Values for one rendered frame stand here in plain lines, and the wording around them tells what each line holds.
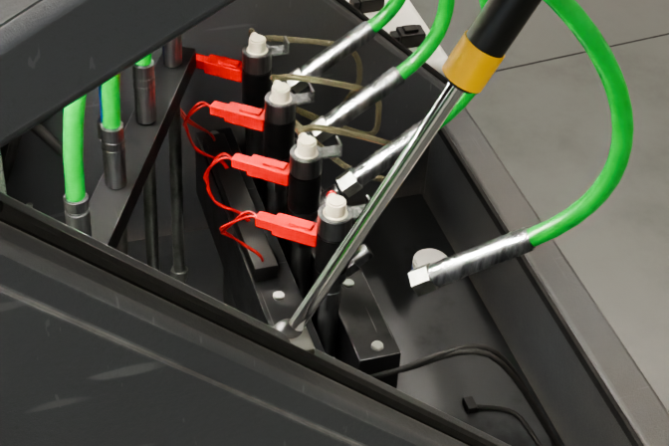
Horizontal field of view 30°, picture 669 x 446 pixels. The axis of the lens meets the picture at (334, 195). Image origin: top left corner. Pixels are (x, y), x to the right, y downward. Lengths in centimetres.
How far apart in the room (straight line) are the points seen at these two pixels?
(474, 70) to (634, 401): 63
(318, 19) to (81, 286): 80
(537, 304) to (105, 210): 43
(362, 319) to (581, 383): 21
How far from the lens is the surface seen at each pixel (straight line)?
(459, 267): 91
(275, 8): 124
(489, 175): 129
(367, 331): 107
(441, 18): 111
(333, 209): 98
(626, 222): 279
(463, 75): 51
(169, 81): 113
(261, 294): 109
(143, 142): 106
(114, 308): 51
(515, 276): 124
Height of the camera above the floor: 174
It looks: 40 degrees down
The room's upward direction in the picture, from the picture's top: 4 degrees clockwise
